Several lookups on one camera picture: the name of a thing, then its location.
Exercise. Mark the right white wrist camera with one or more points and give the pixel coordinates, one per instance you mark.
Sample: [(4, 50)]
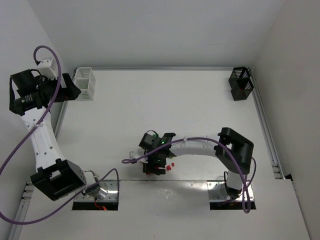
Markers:
[(135, 154)]

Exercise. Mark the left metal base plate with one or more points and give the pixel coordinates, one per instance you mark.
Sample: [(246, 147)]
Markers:
[(104, 192)]

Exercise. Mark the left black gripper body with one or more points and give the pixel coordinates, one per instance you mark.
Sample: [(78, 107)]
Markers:
[(68, 88)]

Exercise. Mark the black slotted container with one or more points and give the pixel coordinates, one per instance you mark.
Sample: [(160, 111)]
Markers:
[(240, 83)]

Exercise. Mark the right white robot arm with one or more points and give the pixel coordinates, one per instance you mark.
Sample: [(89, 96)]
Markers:
[(232, 149)]

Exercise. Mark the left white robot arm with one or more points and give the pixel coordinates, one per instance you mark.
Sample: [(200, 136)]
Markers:
[(29, 97)]

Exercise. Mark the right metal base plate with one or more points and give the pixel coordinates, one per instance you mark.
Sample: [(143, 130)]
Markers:
[(218, 194)]

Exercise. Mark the white slotted container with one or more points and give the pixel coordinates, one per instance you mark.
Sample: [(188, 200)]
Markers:
[(85, 81)]

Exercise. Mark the metal base plate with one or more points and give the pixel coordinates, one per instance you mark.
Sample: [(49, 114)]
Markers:
[(104, 192), (218, 194)]

